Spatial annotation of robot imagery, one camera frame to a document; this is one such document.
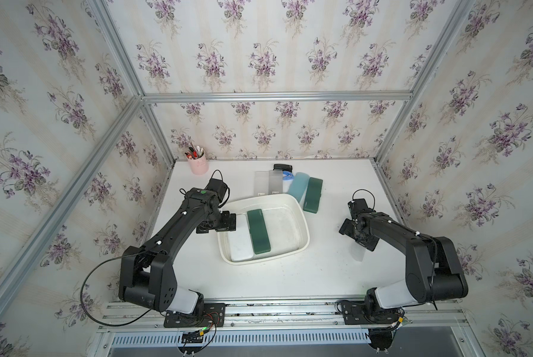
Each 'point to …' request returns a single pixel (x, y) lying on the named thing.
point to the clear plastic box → (268, 182)
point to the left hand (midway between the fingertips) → (224, 229)
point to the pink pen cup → (199, 166)
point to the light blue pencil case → (299, 185)
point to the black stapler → (285, 167)
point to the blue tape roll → (287, 175)
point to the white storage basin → (285, 222)
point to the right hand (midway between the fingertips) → (355, 236)
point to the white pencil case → (240, 242)
